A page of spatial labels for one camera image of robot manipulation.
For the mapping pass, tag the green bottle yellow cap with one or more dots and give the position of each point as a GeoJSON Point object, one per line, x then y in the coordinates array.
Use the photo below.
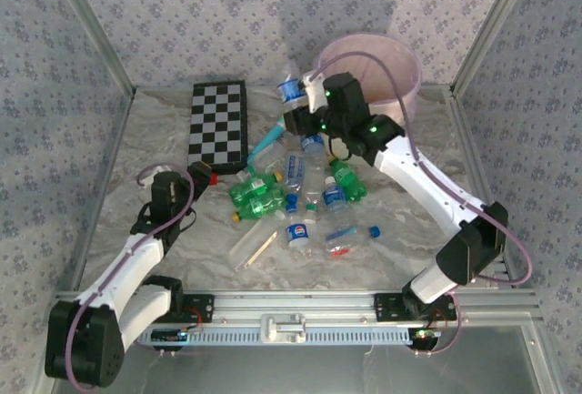
{"type": "Point", "coordinates": [261, 207]}
{"type": "Point", "coordinates": [348, 180]}

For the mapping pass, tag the clear bottle pale blue label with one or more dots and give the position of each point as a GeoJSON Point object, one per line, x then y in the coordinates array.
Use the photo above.
{"type": "Point", "coordinates": [294, 171]}

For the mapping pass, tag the green bottle white label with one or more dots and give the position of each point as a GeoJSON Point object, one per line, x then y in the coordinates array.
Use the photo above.
{"type": "Point", "coordinates": [254, 184]}

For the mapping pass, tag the clear plastic tube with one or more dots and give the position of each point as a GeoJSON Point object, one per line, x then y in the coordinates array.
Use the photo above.
{"type": "Point", "coordinates": [247, 243]}

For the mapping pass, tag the small blue label bottle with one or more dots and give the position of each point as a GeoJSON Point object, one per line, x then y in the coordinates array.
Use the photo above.
{"type": "Point", "coordinates": [335, 198]}

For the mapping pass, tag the wooden stick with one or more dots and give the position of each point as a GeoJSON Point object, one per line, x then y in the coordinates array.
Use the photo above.
{"type": "Point", "coordinates": [261, 250]}

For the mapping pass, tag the blue Pepsi label bottle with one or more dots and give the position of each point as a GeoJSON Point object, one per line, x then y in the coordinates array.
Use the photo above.
{"type": "Point", "coordinates": [296, 235]}

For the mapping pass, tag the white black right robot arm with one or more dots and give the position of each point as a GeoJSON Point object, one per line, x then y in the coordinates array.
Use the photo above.
{"type": "Point", "coordinates": [427, 184]}

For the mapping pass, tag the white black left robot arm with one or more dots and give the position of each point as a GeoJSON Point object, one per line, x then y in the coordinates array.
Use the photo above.
{"type": "Point", "coordinates": [127, 257]}

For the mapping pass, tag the pink waste bin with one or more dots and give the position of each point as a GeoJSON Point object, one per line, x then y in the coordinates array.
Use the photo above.
{"type": "Point", "coordinates": [379, 84]}

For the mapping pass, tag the white ribbed plastic bin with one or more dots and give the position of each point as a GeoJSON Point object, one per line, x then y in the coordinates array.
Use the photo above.
{"type": "Point", "coordinates": [338, 150]}

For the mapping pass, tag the black grey chessboard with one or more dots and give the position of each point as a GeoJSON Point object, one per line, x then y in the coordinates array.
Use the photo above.
{"type": "Point", "coordinates": [218, 125]}

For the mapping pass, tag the teal marker pen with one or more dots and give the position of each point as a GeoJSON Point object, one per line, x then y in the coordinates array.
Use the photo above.
{"type": "Point", "coordinates": [266, 144]}

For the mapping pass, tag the small circuit board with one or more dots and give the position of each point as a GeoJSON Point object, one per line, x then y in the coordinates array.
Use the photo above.
{"type": "Point", "coordinates": [425, 334]}
{"type": "Point", "coordinates": [170, 336]}

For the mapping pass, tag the grey metal latch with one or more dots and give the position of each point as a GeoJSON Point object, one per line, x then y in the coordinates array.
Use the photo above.
{"type": "Point", "coordinates": [282, 328]}

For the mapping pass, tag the grey metal panel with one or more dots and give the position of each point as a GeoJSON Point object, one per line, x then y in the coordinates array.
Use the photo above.
{"type": "Point", "coordinates": [295, 371]}

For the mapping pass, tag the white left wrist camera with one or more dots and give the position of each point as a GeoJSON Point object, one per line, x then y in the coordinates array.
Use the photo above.
{"type": "Point", "coordinates": [160, 168]}

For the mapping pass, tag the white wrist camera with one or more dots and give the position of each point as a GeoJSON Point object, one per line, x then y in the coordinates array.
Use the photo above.
{"type": "Point", "coordinates": [160, 168]}
{"type": "Point", "coordinates": [314, 91]}

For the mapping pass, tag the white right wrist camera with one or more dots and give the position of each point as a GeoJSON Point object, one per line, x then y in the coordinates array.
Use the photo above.
{"type": "Point", "coordinates": [314, 91]}

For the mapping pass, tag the aluminium frame side rail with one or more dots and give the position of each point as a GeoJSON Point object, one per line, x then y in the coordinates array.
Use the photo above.
{"type": "Point", "coordinates": [479, 184]}
{"type": "Point", "coordinates": [111, 162]}

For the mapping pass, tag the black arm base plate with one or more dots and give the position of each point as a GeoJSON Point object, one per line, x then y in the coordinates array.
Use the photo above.
{"type": "Point", "coordinates": [204, 307]}
{"type": "Point", "coordinates": [386, 307]}

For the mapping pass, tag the aluminium frame post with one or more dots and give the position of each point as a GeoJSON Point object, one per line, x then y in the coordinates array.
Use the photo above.
{"type": "Point", "coordinates": [492, 25]}
{"type": "Point", "coordinates": [97, 25]}

